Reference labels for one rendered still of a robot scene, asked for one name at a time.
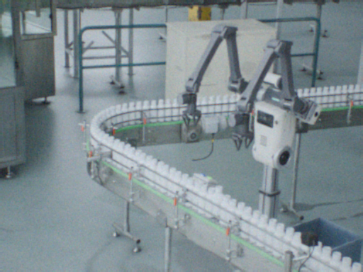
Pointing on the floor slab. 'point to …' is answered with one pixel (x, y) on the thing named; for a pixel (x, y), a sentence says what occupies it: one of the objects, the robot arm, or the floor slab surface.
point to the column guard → (200, 13)
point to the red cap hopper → (93, 42)
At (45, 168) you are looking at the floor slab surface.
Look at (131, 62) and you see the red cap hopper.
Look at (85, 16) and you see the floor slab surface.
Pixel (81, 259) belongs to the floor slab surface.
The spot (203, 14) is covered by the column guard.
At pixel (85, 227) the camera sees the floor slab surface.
